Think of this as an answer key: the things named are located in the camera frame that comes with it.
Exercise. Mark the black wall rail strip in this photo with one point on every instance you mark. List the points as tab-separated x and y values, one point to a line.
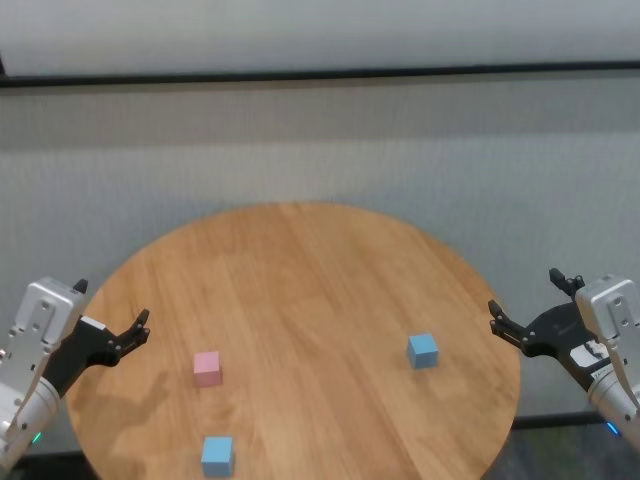
320	73

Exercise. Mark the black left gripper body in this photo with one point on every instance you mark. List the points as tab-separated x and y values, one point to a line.
82	350

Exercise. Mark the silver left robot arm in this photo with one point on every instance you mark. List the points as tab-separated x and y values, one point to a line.
22	430

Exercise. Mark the pink cube block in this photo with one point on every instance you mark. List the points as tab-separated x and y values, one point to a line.
207	368

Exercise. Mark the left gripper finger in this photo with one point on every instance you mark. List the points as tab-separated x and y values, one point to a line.
81	286
131	336

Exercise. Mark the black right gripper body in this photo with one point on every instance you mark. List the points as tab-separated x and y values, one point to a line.
562	335

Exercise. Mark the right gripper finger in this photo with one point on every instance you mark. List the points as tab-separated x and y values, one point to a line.
507	325
567	283

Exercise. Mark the blue cube block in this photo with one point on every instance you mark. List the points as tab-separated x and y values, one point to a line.
217	456
422	351

